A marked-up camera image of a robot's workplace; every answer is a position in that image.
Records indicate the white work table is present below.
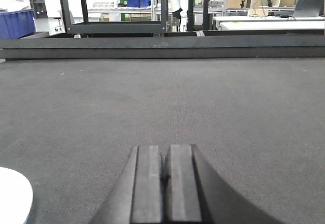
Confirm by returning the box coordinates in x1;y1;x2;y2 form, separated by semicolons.
213;16;324;30

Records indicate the blue plastic crate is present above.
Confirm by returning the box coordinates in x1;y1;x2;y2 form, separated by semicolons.
0;9;36;39

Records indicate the white round object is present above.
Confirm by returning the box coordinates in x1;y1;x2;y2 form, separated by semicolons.
1;167;33;223

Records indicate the dark metal shelf cart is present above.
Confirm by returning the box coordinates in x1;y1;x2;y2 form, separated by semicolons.
60;0;168;35

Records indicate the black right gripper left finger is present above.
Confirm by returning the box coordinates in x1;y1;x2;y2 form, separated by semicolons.
90;145;163;223

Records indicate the grey laptop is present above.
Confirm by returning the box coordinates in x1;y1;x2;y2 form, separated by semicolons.
292;0;323;18

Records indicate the white humanoid robot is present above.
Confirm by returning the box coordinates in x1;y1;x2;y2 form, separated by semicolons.
170;0;188;32

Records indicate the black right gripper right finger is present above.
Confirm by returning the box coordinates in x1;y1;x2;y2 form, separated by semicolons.
165;145;279;223

